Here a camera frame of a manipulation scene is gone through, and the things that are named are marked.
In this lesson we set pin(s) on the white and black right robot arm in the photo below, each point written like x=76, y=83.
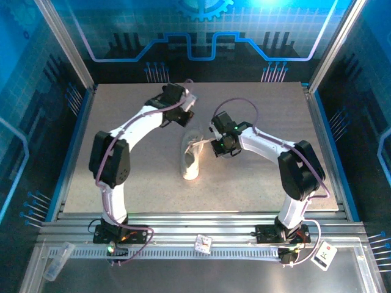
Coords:
x=259, y=143

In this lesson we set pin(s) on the small white tag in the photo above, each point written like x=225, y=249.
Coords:
x=203, y=243

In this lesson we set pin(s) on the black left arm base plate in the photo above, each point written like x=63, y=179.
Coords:
x=137, y=233

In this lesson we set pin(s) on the aluminium corner post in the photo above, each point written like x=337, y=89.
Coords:
x=336, y=42
x=65, y=45

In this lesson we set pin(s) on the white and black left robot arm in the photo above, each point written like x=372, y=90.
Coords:
x=114, y=198

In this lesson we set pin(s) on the black controller with green light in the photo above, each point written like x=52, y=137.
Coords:
x=288, y=255
x=117, y=251

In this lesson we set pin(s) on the white card with black label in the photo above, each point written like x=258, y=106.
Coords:
x=323, y=254

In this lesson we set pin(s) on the aluminium frame rail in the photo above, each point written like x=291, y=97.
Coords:
x=198, y=227

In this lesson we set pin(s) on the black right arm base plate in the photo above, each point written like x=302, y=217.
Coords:
x=265, y=233

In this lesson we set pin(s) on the white sneaker shoe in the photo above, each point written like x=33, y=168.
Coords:
x=192, y=164

